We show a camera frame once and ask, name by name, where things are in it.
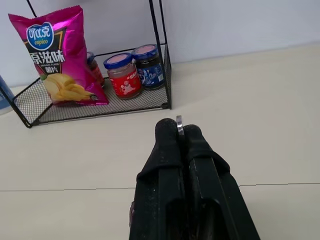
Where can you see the red label jar blue lid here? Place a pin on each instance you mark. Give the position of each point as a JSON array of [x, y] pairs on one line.
[[124, 80]]

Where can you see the blue translucent container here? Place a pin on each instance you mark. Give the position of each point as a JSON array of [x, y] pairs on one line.
[[5, 97]]

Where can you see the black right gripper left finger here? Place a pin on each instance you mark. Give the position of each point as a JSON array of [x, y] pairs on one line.
[[160, 175]]

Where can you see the dark blue label jar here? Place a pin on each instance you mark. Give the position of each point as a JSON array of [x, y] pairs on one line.
[[149, 67]]

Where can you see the magenta potato chips bag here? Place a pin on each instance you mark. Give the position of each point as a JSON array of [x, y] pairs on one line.
[[60, 57]]

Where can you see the silver metal spoon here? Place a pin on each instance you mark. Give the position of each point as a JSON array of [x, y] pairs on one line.
[[180, 126]]

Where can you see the red jar behind chips bag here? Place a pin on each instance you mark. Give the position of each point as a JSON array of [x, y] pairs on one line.
[[95, 68]]

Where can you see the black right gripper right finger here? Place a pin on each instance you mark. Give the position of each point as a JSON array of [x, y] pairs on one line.
[[212, 190]]

